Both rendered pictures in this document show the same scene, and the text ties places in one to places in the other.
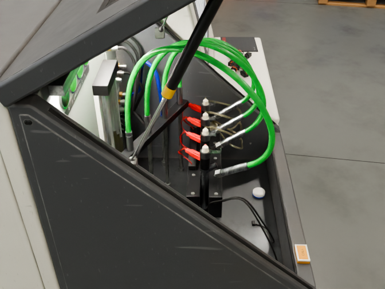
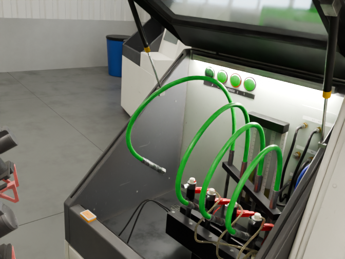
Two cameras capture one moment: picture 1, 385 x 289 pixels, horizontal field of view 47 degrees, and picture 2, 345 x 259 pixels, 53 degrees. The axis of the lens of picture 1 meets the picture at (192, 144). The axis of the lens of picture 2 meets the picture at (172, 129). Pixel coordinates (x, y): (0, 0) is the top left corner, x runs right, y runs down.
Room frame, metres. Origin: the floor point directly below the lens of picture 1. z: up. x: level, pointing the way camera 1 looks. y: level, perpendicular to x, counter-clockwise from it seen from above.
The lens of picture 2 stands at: (1.53, -0.80, 1.65)
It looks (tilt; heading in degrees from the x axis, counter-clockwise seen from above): 21 degrees down; 132
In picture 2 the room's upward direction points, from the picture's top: 5 degrees clockwise
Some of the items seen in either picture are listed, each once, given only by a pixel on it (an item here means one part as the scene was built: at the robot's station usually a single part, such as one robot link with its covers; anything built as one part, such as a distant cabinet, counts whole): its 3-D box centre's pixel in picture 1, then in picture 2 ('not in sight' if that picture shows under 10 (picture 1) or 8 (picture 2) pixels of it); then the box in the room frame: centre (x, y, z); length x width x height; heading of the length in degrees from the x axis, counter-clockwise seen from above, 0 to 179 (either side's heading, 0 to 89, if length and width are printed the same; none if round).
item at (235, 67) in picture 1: (240, 61); not in sight; (1.67, -0.20, 1.01); 0.23 x 0.11 x 0.06; 178
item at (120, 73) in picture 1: (117, 71); (308, 158); (1.18, 0.22, 1.20); 0.13 x 0.03 x 0.31; 178
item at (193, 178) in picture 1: (204, 176); (213, 252); (1.06, -0.04, 0.91); 0.34 x 0.10 x 0.15; 178
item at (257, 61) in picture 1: (241, 74); not in sight; (1.63, -0.20, 0.97); 0.70 x 0.22 x 0.03; 178
